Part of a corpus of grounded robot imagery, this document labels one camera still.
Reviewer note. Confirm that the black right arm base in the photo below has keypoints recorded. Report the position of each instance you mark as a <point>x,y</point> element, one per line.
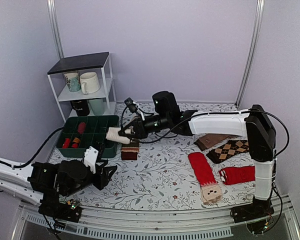
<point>256,209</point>

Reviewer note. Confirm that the aluminium corner post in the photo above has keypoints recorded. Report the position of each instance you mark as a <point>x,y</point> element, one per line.
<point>52,13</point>
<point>260,4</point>

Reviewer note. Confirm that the cream white mug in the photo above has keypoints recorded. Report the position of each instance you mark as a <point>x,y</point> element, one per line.
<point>89,83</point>

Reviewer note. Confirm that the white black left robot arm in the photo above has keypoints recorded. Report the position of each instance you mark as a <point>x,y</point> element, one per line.
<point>43,183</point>

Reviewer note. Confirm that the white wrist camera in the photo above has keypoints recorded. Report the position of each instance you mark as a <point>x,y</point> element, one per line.
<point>93,159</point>
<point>134,108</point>

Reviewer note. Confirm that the floral patterned table mat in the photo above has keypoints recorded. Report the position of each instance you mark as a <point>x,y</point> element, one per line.
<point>161,178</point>

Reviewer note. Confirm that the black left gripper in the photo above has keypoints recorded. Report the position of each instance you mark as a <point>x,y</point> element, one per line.
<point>102,178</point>

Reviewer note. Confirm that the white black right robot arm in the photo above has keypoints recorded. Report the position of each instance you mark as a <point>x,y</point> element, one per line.
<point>253,123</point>

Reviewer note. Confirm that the red rolled sock front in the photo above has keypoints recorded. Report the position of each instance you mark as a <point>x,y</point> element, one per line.
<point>66,143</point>

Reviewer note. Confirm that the brown argyle sock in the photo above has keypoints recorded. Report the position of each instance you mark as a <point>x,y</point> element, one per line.
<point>228,150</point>

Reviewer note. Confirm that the white shelf black top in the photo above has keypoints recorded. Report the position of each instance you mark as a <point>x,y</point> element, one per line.
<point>95,62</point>

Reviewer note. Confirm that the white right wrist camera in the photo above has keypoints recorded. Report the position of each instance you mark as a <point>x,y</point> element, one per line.
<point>134,108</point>

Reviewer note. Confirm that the right aluminium corner post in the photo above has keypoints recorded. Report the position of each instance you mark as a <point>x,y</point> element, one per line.
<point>260,4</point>

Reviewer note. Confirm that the aluminium front rail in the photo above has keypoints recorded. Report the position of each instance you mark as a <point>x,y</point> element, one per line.
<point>195,224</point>

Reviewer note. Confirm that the orange black rolled sock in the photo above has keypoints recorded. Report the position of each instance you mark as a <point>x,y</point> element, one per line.
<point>75,143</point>

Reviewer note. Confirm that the red beige face sock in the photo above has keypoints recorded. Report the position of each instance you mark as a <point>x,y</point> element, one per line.
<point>211,192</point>

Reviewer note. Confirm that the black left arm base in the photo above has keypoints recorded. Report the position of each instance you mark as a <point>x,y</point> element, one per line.
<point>67,211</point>

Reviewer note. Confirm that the teal patterned mug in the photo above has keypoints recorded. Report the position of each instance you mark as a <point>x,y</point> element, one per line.
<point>72,80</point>

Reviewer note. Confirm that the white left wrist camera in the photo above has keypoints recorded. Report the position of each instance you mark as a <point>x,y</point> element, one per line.
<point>93,159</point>

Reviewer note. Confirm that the red folded sock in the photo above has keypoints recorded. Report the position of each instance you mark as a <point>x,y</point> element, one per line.
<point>237,175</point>

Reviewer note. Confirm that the red rolled sock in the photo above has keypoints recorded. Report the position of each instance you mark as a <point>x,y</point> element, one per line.
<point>81,127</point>
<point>66,143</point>

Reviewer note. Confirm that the black mug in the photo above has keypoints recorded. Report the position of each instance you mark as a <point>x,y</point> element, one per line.
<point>81,107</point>

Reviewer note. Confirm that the pale green mug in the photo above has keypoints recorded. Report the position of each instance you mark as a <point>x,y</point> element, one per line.
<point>97,106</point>

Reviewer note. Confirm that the cream brown block sock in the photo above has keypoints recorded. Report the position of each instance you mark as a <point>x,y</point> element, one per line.
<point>113,135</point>

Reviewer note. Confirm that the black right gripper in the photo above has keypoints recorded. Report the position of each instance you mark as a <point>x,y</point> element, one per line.
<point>141,131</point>

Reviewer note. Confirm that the green divided organizer tray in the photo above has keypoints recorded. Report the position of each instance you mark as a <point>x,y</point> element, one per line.
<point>94,134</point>

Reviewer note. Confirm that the tan brown cuff sock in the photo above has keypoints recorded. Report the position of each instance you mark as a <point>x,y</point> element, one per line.
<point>209,140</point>

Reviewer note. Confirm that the left aluminium corner post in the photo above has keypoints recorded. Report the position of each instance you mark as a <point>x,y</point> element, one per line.
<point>52,13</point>

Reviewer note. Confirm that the striped beige brown sock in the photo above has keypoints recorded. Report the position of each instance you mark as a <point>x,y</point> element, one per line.
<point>129,152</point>

